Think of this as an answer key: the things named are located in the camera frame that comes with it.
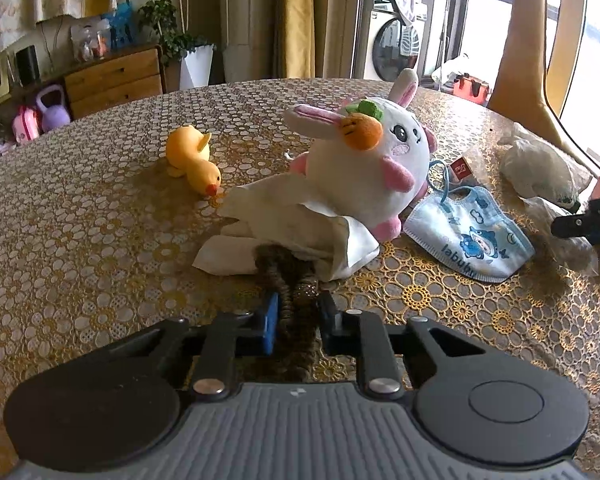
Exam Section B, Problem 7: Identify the blue gift bag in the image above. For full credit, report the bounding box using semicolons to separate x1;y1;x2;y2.
102;2;133;51

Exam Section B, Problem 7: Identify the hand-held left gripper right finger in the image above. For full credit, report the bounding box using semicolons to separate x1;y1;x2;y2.
318;291;486;399

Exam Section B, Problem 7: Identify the green potted tree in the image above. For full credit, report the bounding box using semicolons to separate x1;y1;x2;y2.
115;0;216;66

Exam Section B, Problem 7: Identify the yellow duck plush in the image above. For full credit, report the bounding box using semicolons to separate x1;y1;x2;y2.
166;126;223;198

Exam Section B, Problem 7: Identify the wooden drawer cabinet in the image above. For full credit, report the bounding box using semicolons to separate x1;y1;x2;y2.
62;44;167;120

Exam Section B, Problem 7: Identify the white bunny plush with carrot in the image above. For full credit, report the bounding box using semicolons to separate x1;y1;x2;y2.
282;68;437;240

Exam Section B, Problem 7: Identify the plastic bag with white filling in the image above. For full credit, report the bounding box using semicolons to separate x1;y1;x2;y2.
497;122;593;206

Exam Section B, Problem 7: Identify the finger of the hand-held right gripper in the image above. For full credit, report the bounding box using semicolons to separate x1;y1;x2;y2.
550;196;600;248

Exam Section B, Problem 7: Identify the yellow curtain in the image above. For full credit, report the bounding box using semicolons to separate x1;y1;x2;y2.
275;0;316;81

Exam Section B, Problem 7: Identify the pink toy backpack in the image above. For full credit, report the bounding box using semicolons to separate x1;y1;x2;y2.
12;106;43;146

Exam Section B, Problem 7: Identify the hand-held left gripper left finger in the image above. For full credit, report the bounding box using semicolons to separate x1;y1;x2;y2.
105;291;281;400

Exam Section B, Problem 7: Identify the white plant pot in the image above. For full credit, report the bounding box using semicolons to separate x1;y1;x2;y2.
179;44;216;91

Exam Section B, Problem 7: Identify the blue printed face mask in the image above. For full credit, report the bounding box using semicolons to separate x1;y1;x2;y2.
402;160;536;282

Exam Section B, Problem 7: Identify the purple kettlebell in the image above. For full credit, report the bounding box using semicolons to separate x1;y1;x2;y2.
34;85;72;133

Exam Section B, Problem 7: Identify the yellow leather chair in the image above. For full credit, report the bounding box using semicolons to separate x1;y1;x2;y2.
487;0;600;171

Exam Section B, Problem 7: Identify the small red packet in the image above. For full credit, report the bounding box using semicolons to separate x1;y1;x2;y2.
450;156;482;182

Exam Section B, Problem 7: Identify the brown fuzzy scrunchie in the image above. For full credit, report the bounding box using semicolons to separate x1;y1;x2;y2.
252;245;322;382

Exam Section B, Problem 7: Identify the red crate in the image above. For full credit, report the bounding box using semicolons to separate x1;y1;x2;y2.
452;72;492;107

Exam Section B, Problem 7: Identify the black speaker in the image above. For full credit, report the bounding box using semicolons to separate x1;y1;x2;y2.
16;45;41;86

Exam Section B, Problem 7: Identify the clear bag of toys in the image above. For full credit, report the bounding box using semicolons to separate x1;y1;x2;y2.
70;17;113;63

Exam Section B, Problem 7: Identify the clear crumpled plastic wrapper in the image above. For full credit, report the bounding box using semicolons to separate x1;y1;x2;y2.
522;197;600;277

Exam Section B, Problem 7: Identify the white cloth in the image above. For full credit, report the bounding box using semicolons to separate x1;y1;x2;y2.
192;174;381;281

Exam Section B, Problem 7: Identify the beige standing air conditioner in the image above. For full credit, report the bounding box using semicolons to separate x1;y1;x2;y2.
220;0;277;85

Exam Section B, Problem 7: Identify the white washing machine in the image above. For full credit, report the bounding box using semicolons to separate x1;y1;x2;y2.
357;0;431;83

